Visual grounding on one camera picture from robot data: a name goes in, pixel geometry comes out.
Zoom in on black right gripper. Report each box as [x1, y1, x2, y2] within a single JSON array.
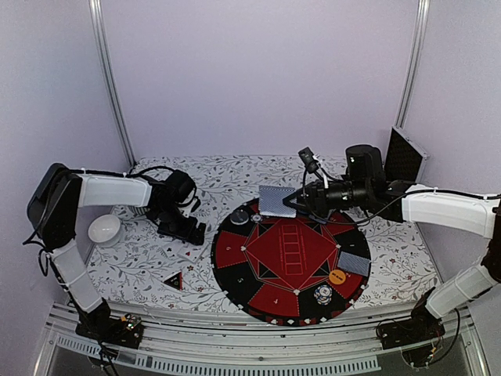
[[283, 178, 371, 219]]

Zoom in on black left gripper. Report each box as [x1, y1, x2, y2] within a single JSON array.
[[153, 203, 207, 244]]

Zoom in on blue card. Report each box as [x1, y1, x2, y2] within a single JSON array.
[[337, 251, 371, 277], [258, 185, 296, 218]]

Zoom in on white blue chip row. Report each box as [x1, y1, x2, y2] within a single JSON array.
[[251, 214, 263, 222]]

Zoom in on two of clubs card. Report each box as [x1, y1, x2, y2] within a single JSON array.
[[157, 247, 180, 260]]

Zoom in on black dealer button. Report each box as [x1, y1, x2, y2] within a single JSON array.
[[229, 209, 250, 226]]

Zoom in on orange big blind button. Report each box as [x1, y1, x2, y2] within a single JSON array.
[[329, 269, 347, 285]]

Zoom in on white blue chip stack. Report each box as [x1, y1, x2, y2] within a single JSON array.
[[313, 284, 333, 306]]

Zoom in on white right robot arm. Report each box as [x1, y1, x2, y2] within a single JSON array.
[[283, 144, 500, 342]]

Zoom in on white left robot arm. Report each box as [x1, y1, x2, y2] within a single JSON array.
[[24, 163, 207, 340]]

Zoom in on striped ceramic mug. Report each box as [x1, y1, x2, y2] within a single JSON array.
[[128, 206, 149, 216]]

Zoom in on white round dish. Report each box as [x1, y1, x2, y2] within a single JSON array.
[[88, 214, 122, 248]]

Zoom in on round red black poker mat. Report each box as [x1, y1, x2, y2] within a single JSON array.
[[211, 199, 371, 327]]

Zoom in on triangular red black token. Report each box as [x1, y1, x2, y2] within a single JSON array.
[[163, 270, 182, 291]]

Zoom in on aluminium poker chip case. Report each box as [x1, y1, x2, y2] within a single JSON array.
[[384, 127, 429, 183]]

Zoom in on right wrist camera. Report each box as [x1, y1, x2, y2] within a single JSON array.
[[298, 146, 329, 188]]

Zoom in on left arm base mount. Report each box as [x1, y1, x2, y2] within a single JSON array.
[[75, 313, 144, 349]]

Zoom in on aluminium front rail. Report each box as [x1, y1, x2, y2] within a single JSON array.
[[33, 301, 492, 376]]

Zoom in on right aluminium frame post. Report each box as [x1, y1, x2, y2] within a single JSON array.
[[395, 0, 431, 129]]

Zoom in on aluminium frame post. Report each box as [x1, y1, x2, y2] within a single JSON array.
[[88, 0, 136, 167], [395, 0, 431, 129]]

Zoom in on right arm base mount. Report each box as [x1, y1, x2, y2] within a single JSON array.
[[376, 319, 445, 368]]

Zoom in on left aluminium frame post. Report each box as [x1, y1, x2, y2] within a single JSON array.
[[88, 0, 136, 167]]

